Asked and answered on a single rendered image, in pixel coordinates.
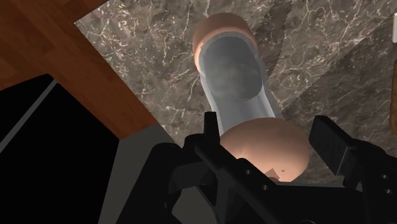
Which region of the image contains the white object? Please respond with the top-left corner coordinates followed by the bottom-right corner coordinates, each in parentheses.
top-left (391, 11), bottom-right (397, 44)

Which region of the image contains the peach round object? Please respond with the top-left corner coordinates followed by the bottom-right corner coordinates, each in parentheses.
top-left (219, 117), bottom-right (311, 183)
top-left (192, 12), bottom-right (259, 73)

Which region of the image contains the grey translucent cup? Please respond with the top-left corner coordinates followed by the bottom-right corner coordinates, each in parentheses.
top-left (197, 32), bottom-right (284, 137)

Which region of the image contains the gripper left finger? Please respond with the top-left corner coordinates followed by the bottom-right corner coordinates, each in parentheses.
top-left (117, 111), bottom-right (281, 224)

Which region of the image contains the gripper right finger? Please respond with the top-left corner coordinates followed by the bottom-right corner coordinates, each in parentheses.
top-left (308, 115), bottom-right (397, 224)

